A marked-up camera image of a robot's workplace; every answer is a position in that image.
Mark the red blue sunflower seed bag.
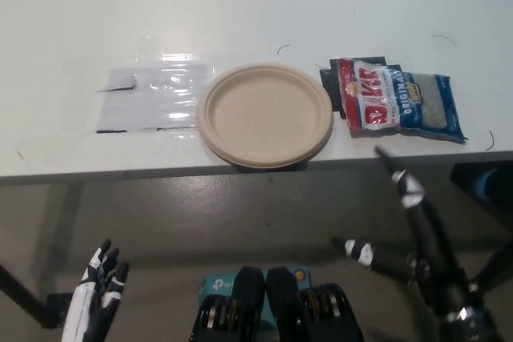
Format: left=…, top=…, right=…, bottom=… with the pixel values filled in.
left=336, top=57, right=469, bottom=143

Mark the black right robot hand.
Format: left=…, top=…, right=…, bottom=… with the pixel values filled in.
left=331, top=145, right=483, bottom=318

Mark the beige paper plate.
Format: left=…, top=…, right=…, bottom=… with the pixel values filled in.
left=196, top=61, right=336, bottom=169

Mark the clear taped plastic sheet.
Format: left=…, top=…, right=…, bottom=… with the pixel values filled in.
left=84, top=51, right=216, bottom=135

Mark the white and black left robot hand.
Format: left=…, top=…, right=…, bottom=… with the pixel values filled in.
left=59, top=239, right=130, bottom=342

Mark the teal tp-link box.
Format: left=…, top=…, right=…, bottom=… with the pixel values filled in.
left=199, top=264, right=313, bottom=329

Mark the black tape patch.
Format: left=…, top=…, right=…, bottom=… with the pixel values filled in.
left=319, top=54, right=403, bottom=121

